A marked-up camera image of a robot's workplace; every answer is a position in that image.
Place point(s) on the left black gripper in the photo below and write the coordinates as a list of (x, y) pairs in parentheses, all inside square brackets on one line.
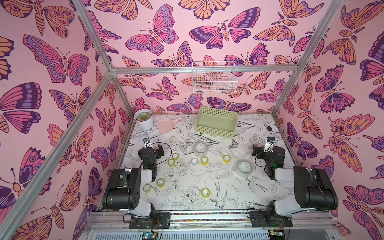
[(156, 152)]

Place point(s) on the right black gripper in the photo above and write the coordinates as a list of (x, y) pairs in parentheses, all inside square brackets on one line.
[(268, 151)]

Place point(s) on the small clear tape roll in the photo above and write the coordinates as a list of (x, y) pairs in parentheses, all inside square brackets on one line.
[(194, 161)]

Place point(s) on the yellow tape roll front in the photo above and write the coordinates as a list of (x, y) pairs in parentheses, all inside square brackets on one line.
[(205, 193)]

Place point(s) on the light green plastic storage basket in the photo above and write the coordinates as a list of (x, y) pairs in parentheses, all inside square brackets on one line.
[(216, 122)]

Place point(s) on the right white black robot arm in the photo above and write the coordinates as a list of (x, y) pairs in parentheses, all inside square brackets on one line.
[(313, 191)]

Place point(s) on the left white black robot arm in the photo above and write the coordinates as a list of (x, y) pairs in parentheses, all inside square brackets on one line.
[(123, 192)]

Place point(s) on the yellow tape roll left pair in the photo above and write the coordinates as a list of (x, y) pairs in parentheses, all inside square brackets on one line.
[(171, 163)]

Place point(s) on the pink plastic scoop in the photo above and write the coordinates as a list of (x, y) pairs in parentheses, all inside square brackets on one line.
[(166, 125)]

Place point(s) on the white pot with succulent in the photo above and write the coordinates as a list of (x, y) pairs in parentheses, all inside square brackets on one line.
[(144, 118)]

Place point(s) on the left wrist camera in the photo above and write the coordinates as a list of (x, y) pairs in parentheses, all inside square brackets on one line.
[(147, 142)]

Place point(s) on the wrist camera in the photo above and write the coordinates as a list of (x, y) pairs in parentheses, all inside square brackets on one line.
[(147, 142), (270, 141)]

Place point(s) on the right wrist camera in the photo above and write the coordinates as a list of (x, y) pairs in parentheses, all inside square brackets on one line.
[(270, 141)]

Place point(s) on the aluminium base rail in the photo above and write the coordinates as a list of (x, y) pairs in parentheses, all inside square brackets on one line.
[(211, 225)]

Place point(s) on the white wire wall basket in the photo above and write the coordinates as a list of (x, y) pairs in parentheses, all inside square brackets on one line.
[(210, 78)]

